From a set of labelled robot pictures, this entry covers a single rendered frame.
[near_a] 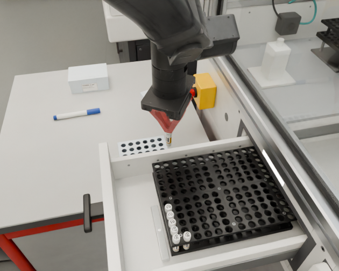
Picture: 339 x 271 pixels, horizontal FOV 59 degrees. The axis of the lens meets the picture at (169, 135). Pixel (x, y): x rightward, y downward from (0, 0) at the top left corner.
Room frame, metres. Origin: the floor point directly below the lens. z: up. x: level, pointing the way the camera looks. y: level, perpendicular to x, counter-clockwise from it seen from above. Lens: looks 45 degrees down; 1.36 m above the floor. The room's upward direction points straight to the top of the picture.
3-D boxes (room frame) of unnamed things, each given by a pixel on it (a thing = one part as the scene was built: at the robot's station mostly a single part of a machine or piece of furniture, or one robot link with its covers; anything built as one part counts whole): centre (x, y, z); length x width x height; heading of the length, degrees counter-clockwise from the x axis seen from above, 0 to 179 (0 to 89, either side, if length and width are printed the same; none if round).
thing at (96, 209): (0.28, 0.13, 0.91); 0.07 x 0.04 x 0.01; 13
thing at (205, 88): (0.66, -0.09, 0.88); 0.07 x 0.05 x 0.07; 13
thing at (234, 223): (0.33, -0.09, 0.87); 0.22 x 0.18 x 0.06; 103
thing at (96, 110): (0.70, 0.28, 0.77); 0.14 x 0.02 x 0.02; 105
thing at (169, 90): (0.42, 0.00, 1.08); 0.10 x 0.07 x 0.07; 160
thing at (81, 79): (0.86, 0.27, 0.79); 0.13 x 0.09 x 0.05; 102
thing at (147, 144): (0.52, 0.07, 0.78); 0.12 x 0.08 x 0.04; 103
